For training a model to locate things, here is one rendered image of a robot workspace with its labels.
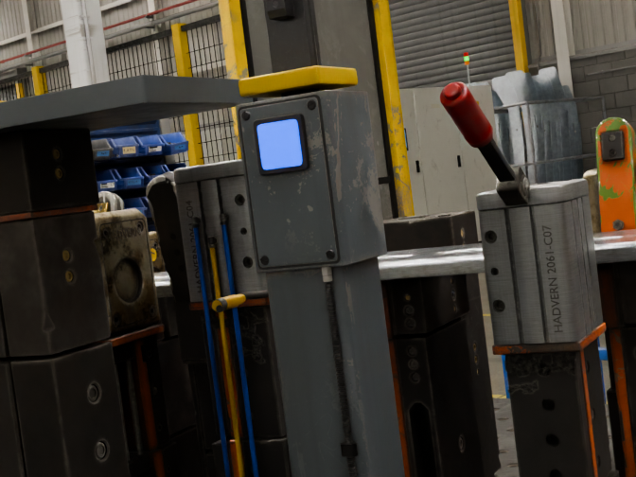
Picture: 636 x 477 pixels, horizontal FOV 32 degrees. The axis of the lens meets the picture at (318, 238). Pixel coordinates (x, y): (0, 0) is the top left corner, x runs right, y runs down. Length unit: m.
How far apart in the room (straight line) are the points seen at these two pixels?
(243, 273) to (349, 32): 3.86
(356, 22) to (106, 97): 4.07
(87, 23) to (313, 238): 5.62
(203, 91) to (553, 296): 0.29
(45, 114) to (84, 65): 5.49
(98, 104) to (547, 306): 0.35
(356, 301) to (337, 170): 0.09
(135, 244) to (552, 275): 0.42
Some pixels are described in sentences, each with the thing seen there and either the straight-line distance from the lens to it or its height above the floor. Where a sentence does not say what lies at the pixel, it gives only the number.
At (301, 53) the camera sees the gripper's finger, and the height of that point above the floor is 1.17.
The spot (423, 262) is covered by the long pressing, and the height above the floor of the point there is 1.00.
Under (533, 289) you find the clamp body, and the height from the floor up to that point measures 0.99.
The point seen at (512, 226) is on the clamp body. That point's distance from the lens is 0.82.
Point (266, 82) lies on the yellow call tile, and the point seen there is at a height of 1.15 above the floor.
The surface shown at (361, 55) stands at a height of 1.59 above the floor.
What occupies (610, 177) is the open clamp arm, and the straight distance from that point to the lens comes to 1.14.
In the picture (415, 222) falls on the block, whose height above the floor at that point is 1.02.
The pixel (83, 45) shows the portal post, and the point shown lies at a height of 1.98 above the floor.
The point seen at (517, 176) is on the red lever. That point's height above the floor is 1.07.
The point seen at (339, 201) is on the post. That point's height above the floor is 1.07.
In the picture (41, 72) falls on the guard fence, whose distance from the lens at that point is 7.02.
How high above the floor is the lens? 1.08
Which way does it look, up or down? 3 degrees down
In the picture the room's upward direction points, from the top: 7 degrees counter-clockwise
